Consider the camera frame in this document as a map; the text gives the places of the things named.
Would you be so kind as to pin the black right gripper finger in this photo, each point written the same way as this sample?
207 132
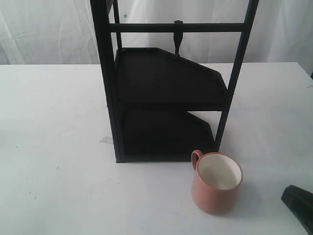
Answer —
300 203

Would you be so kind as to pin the pink ceramic mug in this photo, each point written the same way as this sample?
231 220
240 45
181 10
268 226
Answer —
217 180

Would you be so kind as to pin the black metal shelf rack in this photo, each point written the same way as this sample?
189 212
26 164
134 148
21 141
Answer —
162 107

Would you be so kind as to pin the clear tape piece near rack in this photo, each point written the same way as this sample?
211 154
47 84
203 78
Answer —
107 140

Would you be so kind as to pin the white backdrop curtain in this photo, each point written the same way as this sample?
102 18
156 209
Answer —
61 31

